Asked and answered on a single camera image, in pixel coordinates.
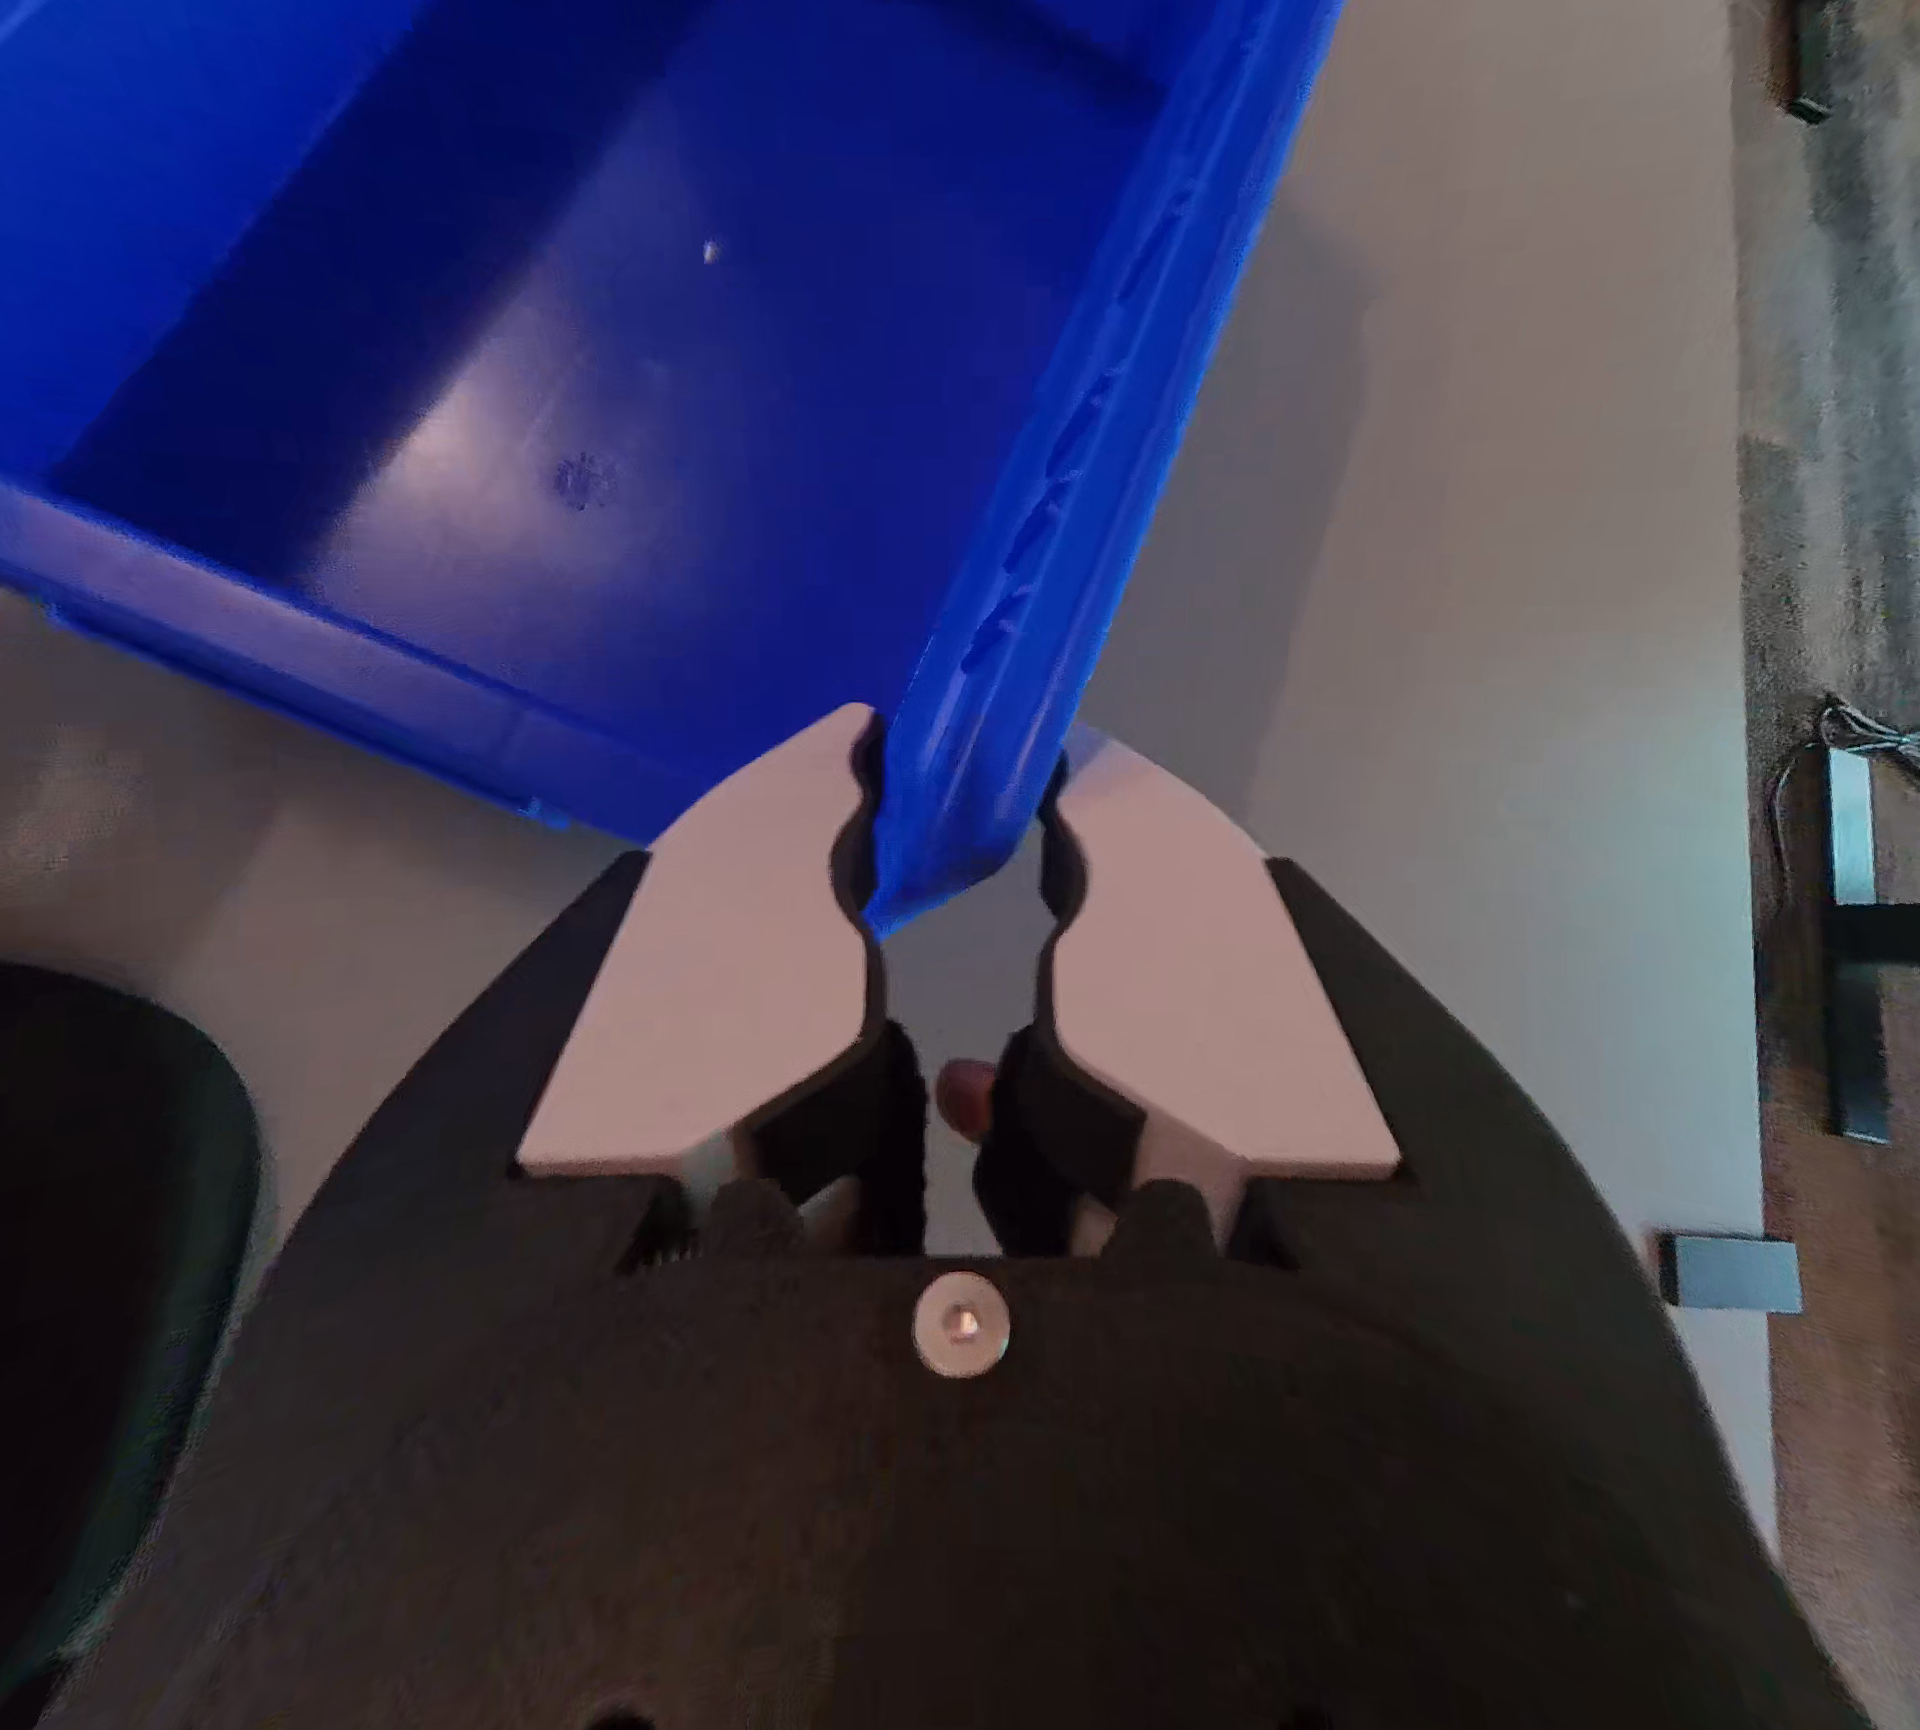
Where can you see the blue plastic bin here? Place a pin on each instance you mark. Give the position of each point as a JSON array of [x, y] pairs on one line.
[[600, 261]]

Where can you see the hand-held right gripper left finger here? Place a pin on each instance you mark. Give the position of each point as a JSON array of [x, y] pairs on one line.
[[721, 996]]

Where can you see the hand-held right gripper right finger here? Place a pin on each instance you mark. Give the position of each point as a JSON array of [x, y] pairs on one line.
[[1216, 1011]]

